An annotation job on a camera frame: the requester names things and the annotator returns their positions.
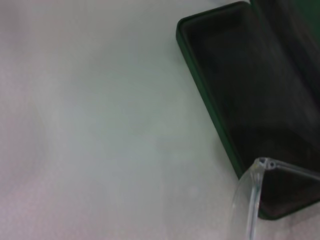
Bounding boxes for clear white glasses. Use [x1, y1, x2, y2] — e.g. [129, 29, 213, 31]
[231, 156, 320, 240]

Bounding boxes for green glasses case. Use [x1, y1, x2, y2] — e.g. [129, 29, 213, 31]
[176, 0, 320, 221]

